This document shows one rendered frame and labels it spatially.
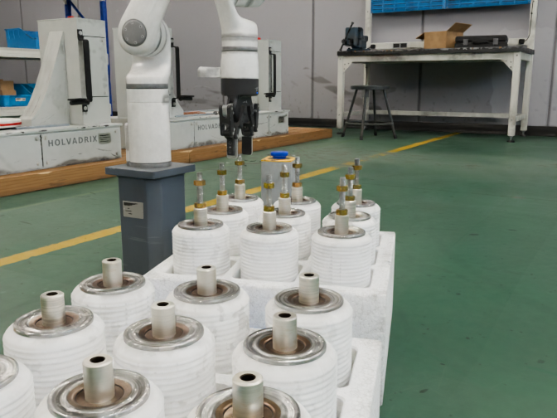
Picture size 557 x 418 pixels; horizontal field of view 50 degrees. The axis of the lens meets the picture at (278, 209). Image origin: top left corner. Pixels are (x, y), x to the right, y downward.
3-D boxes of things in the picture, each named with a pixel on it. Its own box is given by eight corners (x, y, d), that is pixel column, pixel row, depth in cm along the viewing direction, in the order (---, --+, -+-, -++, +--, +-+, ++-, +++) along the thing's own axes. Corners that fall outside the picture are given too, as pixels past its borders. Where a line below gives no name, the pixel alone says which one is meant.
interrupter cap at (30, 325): (-4, 337, 57) (-5, 330, 57) (44, 308, 64) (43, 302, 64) (66, 344, 55) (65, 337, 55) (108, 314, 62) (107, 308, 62)
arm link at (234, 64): (216, 78, 125) (216, 47, 123) (266, 79, 121) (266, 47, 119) (195, 78, 116) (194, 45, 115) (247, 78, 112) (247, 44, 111)
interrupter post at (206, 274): (193, 297, 67) (192, 269, 67) (201, 290, 70) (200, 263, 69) (213, 298, 67) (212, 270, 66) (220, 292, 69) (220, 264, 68)
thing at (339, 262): (297, 338, 99) (298, 232, 95) (336, 323, 105) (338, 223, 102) (341, 357, 92) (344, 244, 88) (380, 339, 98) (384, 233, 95)
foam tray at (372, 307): (145, 379, 100) (139, 276, 96) (219, 298, 137) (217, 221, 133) (381, 407, 91) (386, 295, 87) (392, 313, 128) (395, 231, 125)
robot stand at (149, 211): (111, 294, 139) (103, 167, 133) (154, 277, 151) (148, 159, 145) (158, 306, 132) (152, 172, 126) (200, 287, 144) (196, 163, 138)
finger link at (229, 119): (220, 104, 114) (224, 133, 117) (215, 106, 113) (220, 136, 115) (233, 104, 113) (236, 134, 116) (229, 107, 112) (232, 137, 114)
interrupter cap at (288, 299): (266, 313, 63) (266, 307, 63) (283, 289, 70) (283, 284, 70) (338, 319, 61) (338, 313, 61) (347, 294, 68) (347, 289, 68)
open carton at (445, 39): (431, 52, 568) (432, 27, 563) (470, 50, 541) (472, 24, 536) (414, 51, 547) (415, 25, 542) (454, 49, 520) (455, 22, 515)
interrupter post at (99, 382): (77, 405, 45) (74, 365, 44) (94, 390, 47) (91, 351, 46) (106, 409, 44) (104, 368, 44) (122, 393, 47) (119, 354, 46)
